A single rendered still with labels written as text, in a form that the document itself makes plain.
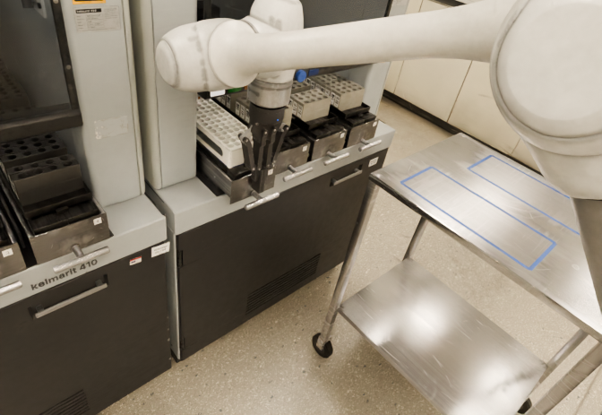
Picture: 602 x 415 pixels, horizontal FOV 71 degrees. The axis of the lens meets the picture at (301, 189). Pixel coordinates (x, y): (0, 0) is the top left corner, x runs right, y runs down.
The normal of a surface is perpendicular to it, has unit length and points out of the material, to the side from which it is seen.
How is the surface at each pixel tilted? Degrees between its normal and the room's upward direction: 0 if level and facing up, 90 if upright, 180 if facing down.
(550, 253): 0
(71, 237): 90
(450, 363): 0
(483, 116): 90
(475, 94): 90
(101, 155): 90
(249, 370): 0
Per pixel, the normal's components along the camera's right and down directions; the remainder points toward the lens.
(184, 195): 0.15, -0.79
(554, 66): -0.72, 0.26
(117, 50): 0.66, 0.54
